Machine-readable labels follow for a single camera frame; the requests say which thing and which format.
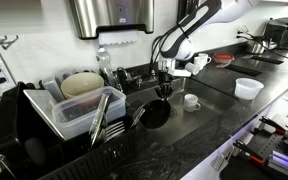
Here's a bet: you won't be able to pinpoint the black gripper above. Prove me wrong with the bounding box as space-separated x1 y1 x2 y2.
155 71 173 100

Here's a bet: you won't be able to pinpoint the black bowl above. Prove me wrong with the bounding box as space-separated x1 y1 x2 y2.
140 100 171 129

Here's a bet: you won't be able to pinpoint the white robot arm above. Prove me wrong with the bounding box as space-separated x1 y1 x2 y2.
155 0 262 100

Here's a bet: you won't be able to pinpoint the white mug in sink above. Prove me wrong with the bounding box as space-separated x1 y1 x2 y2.
183 94 201 112

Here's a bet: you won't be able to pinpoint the stainless steel sink basin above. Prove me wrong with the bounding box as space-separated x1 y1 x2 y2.
126 78 237 144

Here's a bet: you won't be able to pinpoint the beige ceramic bowl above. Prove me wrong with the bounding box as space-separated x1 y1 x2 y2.
60 72 104 99

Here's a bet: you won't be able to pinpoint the black knife on counter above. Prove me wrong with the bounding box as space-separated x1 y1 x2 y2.
242 55 284 65

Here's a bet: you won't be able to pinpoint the chrome gooseneck faucet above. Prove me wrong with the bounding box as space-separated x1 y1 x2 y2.
149 58 168 83

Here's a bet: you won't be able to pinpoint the white mug lying sideways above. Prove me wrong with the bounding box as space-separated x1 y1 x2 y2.
185 63 200 75

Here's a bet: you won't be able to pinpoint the white mug upright middle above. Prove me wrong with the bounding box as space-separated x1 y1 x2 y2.
194 56 205 70

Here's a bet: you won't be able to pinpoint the white mug upright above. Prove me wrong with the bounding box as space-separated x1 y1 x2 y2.
194 56 205 70
198 53 211 65

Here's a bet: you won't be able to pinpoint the white mug upright rear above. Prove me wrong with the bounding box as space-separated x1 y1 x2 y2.
198 53 211 65

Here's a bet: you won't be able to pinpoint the metal forks in rack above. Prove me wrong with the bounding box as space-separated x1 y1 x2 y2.
102 121 125 143

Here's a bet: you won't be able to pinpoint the red lidded plastic container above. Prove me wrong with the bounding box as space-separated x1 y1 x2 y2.
213 53 235 64

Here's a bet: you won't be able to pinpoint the clear plastic water bottle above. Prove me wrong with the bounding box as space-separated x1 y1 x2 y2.
96 45 115 86

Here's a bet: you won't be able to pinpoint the metal tongs in rack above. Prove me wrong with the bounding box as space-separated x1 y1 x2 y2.
89 93 110 146

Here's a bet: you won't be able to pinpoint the translucent white plastic cup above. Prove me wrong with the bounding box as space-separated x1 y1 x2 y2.
234 78 264 100

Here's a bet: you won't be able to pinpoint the clear plastic food container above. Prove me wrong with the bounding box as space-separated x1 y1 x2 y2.
52 86 126 140

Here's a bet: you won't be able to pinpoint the steel paper towel dispenser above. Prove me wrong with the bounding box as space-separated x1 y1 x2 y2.
66 0 154 40

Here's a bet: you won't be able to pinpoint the white cutting board tray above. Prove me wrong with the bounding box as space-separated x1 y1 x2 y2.
24 89 65 140

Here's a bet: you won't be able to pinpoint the black coffee maker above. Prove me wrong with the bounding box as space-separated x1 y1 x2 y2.
263 17 288 49

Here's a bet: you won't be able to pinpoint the black dish drying rack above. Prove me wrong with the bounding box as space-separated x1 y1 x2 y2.
0 83 137 180

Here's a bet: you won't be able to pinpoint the red handled tool lower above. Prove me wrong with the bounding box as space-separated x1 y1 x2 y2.
233 140 265 165

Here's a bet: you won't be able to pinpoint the red handled tool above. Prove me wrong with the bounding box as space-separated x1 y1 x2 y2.
260 116 286 135
233 140 265 165

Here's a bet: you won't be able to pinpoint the red handled tool upper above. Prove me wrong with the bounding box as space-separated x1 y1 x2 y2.
260 116 286 135

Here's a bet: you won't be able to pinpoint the metal wire hook stand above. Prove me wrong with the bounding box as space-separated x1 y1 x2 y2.
0 36 19 98

